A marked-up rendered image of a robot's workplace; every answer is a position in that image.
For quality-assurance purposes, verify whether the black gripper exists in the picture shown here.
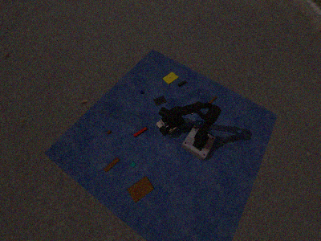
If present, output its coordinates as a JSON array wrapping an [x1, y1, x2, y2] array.
[[159, 117, 185, 136]]

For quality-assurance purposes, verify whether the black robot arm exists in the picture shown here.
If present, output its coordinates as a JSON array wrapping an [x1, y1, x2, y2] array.
[[159, 101, 221, 151]]

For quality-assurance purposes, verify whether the yellow flat rectangular plate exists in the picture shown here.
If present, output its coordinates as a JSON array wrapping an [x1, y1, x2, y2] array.
[[162, 72, 178, 84]]

